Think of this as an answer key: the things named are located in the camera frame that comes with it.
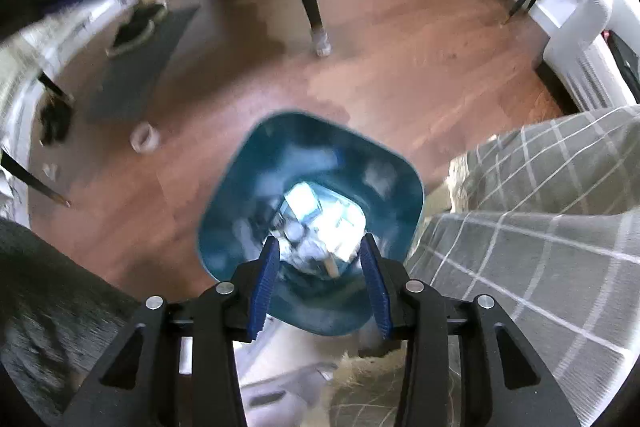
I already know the blue plastic trash bin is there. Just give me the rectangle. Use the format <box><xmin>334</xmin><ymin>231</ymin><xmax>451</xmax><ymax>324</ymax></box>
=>
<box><xmin>197</xmin><ymin>109</ymin><xmax>426</xmax><ymax>338</ymax></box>

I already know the white tape roll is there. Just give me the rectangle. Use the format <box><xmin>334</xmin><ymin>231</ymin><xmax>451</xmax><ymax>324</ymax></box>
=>
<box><xmin>130</xmin><ymin>122</ymin><xmax>161</xmax><ymax>154</ymax></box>

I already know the black sneaker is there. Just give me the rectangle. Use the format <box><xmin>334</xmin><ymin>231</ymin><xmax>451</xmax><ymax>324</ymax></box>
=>
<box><xmin>105</xmin><ymin>19</ymin><xmax>156</xmax><ymax>58</ymax></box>
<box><xmin>132</xmin><ymin>2</ymin><xmax>168</xmax><ymax>25</ymax></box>

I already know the white sofa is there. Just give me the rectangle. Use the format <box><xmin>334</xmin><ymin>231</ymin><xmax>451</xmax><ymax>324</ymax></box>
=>
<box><xmin>532</xmin><ymin>0</ymin><xmax>640</xmax><ymax>112</ymax></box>

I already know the white cloth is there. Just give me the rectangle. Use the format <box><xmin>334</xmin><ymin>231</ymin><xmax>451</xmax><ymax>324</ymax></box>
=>
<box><xmin>240</xmin><ymin>362</ymin><xmax>338</xmax><ymax>427</ymax></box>

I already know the black cloth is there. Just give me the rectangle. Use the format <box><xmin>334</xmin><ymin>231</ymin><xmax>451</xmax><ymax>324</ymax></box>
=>
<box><xmin>39</xmin><ymin>99</ymin><xmax>73</xmax><ymax>145</ymax></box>

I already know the black cushion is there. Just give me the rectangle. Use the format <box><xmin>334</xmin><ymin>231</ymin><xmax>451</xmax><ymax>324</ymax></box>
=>
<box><xmin>605</xmin><ymin>31</ymin><xmax>640</xmax><ymax>102</ymax></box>

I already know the dark grey floor mat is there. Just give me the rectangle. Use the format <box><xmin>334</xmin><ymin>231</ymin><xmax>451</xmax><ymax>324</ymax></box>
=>
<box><xmin>82</xmin><ymin>4</ymin><xmax>202</xmax><ymax>124</ymax></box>

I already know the grey checked blanket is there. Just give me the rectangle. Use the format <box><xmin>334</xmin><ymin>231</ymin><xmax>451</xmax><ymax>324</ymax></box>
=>
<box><xmin>330</xmin><ymin>104</ymin><xmax>640</xmax><ymax>427</ymax></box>

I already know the pile of white wrappers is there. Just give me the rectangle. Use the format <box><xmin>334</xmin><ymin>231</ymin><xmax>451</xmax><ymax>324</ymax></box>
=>
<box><xmin>260</xmin><ymin>182</ymin><xmax>368</xmax><ymax>278</ymax></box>

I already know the dark fuzzy cloth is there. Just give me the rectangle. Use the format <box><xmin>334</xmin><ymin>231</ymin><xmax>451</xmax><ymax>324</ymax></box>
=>
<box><xmin>0</xmin><ymin>217</ymin><xmax>143</xmax><ymax>427</ymax></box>

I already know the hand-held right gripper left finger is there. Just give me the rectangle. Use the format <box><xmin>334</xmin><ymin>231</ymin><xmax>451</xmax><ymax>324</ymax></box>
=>
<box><xmin>65</xmin><ymin>236</ymin><xmax>281</xmax><ymax>427</ymax></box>

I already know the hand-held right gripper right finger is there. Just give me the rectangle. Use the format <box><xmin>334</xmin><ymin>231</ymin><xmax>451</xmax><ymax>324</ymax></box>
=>
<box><xmin>360</xmin><ymin>233</ymin><xmax>583</xmax><ymax>427</ymax></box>

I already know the thin black gold-tipped leg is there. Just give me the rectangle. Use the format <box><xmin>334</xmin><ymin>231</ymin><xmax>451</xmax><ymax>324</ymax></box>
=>
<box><xmin>37</xmin><ymin>72</ymin><xmax>76</xmax><ymax>104</ymax></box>
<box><xmin>0</xmin><ymin>152</ymin><xmax>72</xmax><ymax>208</ymax></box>

